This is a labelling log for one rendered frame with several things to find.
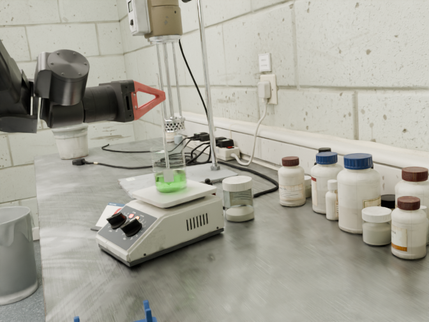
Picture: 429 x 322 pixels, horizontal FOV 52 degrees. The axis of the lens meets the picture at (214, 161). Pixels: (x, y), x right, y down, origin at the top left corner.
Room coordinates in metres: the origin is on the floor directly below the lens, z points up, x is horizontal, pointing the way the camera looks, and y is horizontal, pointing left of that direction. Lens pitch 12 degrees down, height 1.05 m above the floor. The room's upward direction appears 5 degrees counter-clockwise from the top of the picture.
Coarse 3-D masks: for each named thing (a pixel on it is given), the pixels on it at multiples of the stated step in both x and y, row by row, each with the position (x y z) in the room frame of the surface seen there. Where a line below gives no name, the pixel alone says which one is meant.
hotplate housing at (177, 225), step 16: (144, 208) 0.75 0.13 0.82; (160, 208) 0.73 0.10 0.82; (176, 208) 0.72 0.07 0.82; (192, 208) 0.73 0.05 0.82; (208, 208) 0.75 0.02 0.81; (160, 224) 0.69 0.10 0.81; (176, 224) 0.70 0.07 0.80; (192, 224) 0.72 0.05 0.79; (208, 224) 0.74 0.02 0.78; (224, 224) 0.77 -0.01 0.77; (96, 240) 0.75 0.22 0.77; (144, 240) 0.67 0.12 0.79; (160, 240) 0.68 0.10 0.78; (176, 240) 0.70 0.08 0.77; (192, 240) 0.73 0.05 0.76; (128, 256) 0.65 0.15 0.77; (144, 256) 0.67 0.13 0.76
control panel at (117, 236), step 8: (128, 208) 0.77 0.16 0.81; (128, 216) 0.75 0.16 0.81; (136, 216) 0.73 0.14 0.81; (144, 216) 0.72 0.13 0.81; (152, 216) 0.71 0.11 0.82; (144, 224) 0.70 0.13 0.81; (104, 232) 0.74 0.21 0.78; (112, 232) 0.72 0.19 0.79; (120, 232) 0.71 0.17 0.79; (144, 232) 0.68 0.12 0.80; (112, 240) 0.70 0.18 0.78; (120, 240) 0.69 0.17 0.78; (128, 240) 0.68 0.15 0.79; (136, 240) 0.67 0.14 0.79; (128, 248) 0.66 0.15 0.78
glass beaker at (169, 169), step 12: (168, 144) 0.81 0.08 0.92; (180, 144) 0.80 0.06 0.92; (156, 156) 0.75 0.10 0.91; (168, 156) 0.75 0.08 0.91; (180, 156) 0.76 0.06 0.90; (156, 168) 0.75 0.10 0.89; (168, 168) 0.75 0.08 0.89; (180, 168) 0.76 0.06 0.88; (156, 180) 0.76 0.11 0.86; (168, 180) 0.75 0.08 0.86; (180, 180) 0.75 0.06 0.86; (156, 192) 0.76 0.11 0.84; (168, 192) 0.75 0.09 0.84; (180, 192) 0.75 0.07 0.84
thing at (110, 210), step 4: (108, 208) 0.89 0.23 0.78; (112, 208) 0.88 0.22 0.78; (116, 208) 0.88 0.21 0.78; (120, 208) 0.87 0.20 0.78; (104, 212) 0.89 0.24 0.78; (108, 212) 0.88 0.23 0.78; (112, 212) 0.87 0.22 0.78; (116, 212) 0.87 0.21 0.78; (104, 216) 0.88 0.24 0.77; (108, 216) 0.87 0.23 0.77; (100, 220) 0.87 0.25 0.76; (104, 220) 0.87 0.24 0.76
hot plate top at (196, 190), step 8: (192, 184) 0.81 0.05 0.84; (200, 184) 0.80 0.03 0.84; (136, 192) 0.79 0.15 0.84; (144, 192) 0.78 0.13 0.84; (152, 192) 0.78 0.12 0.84; (184, 192) 0.75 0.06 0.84; (192, 192) 0.75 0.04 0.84; (200, 192) 0.75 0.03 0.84; (208, 192) 0.75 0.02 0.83; (144, 200) 0.75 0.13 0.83; (152, 200) 0.73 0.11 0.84; (160, 200) 0.72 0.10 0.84; (168, 200) 0.72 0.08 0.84; (176, 200) 0.71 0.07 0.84; (184, 200) 0.72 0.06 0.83
